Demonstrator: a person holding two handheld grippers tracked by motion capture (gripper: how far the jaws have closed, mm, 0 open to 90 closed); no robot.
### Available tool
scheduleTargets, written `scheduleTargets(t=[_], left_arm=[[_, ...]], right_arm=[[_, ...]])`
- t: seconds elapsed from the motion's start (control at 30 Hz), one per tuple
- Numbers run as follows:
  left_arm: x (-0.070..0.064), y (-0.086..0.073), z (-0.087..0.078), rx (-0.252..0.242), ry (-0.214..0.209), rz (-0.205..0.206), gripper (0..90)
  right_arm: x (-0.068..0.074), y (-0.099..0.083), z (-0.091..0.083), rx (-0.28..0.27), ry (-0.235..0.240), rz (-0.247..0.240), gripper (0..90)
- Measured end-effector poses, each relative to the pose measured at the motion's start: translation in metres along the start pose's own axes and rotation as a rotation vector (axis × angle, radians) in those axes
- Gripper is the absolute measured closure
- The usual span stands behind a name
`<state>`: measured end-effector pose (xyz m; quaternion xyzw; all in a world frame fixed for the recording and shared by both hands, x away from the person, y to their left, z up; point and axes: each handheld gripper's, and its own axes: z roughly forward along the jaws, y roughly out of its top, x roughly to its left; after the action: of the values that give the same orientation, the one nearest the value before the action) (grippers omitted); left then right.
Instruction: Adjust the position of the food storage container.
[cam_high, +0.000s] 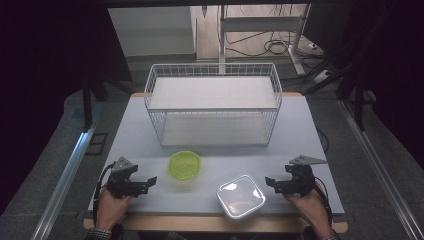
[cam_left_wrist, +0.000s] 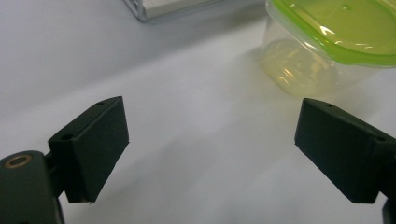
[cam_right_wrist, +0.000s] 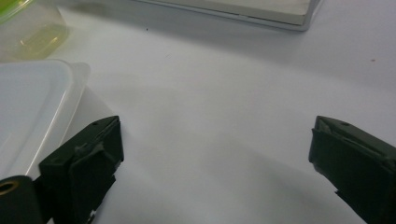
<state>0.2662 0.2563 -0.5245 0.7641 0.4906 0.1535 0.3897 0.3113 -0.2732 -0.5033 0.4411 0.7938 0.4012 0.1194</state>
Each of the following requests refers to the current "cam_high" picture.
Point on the dark curtain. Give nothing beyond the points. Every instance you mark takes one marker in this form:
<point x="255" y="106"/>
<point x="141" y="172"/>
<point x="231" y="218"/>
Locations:
<point x="393" y="66"/>
<point x="40" y="83"/>

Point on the black tripod legs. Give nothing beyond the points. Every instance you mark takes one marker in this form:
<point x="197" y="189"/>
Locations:
<point x="328" y="78"/>

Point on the white power strip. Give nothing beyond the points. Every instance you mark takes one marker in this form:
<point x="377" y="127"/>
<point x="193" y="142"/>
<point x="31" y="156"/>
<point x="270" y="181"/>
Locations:
<point x="322" y="76"/>

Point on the clear square lidded container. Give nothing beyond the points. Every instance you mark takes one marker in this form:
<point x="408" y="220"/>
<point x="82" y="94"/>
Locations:
<point x="240" y="197"/>

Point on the green lidded plastic container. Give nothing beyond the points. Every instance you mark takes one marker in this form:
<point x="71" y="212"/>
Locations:
<point x="184" y="165"/>

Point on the black floor frame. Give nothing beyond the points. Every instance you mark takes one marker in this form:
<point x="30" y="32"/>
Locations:
<point x="96" y="144"/>

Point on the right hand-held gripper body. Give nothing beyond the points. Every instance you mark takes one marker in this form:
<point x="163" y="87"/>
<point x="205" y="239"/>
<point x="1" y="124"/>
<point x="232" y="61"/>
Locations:
<point x="301" y="181"/>

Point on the person's left hand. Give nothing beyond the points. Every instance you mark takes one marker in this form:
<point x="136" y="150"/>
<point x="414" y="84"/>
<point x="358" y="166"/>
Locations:
<point x="108" y="211"/>

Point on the aluminium floor rail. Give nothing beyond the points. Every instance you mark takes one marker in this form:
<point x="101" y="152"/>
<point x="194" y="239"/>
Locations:
<point x="65" y="181"/>
<point x="380" y="160"/>

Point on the person's right hand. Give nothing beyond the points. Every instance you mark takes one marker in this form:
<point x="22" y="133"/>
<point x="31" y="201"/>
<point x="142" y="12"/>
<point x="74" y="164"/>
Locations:
<point x="313" y="211"/>

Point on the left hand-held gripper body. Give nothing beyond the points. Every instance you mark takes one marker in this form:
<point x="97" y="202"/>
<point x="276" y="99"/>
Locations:
<point x="121" y="185"/>

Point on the white cabinet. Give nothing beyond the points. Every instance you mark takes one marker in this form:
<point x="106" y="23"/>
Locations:
<point x="151" y="31"/>

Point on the white desk frame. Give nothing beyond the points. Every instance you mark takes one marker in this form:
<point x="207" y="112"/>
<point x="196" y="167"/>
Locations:
<point x="260" y="24"/>

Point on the black stand leg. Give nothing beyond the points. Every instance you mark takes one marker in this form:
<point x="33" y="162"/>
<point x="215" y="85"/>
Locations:
<point x="359" y="103"/>
<point x="87" y="103"/>

